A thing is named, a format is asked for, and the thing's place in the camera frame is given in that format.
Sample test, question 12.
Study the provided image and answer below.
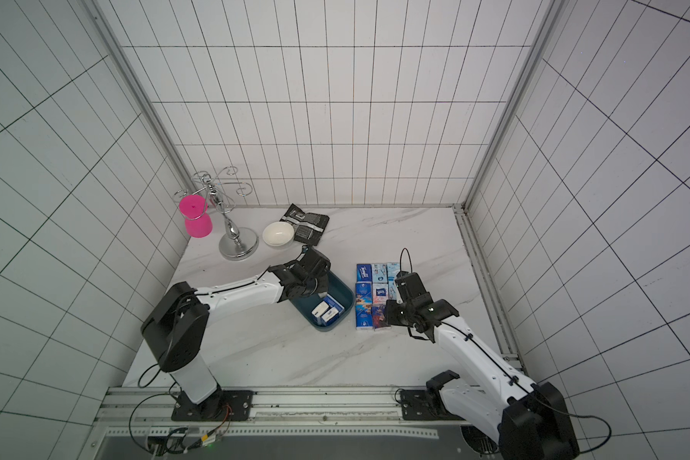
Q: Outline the light blue figures tissue pack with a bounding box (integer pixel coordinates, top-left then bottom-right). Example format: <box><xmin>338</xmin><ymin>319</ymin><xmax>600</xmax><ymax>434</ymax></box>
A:
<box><xmin>388</xmin><ymin>280</ymin><xmax>400</xmax><ymax>302</ymax></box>

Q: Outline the dark purple anime tissue pack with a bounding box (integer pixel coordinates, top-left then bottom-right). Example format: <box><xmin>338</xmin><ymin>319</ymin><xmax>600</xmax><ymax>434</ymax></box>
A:
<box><xmin>371</xmin><ymin>305</ymin><xmax>390</xmax><ymax>331</ymax></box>

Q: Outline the pink white Tempo tissue pack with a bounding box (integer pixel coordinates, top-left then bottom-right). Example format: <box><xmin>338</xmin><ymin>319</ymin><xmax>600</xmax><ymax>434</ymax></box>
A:
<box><xmin>372</xmin><ymin>283</ymin><xmax>390</xmax><ymax>305</ymax></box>

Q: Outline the light blue cartoon tissue pack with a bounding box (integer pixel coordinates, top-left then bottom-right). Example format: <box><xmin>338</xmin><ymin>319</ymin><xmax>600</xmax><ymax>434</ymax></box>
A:
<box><xmin>386</xmin><ymin>263</ymin><xmax>402</xmax><ymax>282</ymax></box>

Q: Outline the light blue Vinda tissue pack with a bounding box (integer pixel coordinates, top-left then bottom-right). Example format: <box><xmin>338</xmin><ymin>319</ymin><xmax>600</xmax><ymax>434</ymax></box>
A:
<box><xmin>371</xmin><ymin>264</ymin><xmax>388</xmax><ymax>284</ymax></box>

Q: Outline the blue orange Vinda tissue pack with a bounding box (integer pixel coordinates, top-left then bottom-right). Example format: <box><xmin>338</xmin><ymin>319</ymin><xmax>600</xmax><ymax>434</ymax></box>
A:
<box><xmin>355</xmin><ymin>282</ymin><xmax>373</xmax><ymax>306</ymax></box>

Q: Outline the dark blue Tempo tissue pack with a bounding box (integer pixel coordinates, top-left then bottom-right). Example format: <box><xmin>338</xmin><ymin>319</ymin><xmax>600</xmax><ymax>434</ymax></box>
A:
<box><xmin>356</xmin><ymin>264</ymin><xmax>373</xmax><ymax>283</ymax></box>

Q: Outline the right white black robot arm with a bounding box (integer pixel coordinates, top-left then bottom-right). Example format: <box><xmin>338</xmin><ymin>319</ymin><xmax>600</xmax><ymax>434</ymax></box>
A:
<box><xmin>385</xmin><ymin>271</ymin><xmax>581</xmax><ymax>459</ymax></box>

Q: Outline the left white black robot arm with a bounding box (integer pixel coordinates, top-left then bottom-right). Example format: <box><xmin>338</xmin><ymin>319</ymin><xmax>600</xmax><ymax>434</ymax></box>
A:
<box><xmin>140</xmin><ymin>245</ymin><xmax>331</xmax><ymax>423</ymax></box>

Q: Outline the teal plastic storage box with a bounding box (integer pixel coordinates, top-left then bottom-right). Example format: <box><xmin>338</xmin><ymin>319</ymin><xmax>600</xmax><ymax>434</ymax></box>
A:
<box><xmin>291</xmin><ymin>272</ymin><xmax>356</xmax><ymax>332</ymax></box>

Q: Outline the white ceramic bowl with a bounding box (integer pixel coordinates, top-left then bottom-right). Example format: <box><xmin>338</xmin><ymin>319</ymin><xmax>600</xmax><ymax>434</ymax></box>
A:
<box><xmin>262</xmin><ymin>222</ymin><xmax>295</xmax><ymax>248</ymax></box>

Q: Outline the black snack packet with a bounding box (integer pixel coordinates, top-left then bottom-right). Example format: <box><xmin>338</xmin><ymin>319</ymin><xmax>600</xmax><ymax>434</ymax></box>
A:
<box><xmin>280</xmin><ymin>204</ymin><xmax>330</xmax><ymax>246</ymax></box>

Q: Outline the chrome cup holder stand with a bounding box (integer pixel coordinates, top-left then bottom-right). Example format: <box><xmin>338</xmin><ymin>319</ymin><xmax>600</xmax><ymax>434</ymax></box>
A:
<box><xmin>174</xmin><ymin>166</ymin><xmax>259</xmax><ymax>261</ymax></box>

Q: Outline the pink plastic cup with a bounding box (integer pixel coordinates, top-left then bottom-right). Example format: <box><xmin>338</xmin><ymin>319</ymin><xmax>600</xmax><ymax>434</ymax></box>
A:
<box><xmin>178</xmin><ymin>195</ymin><xmax>213</xmax><ymax>239</ymax></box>

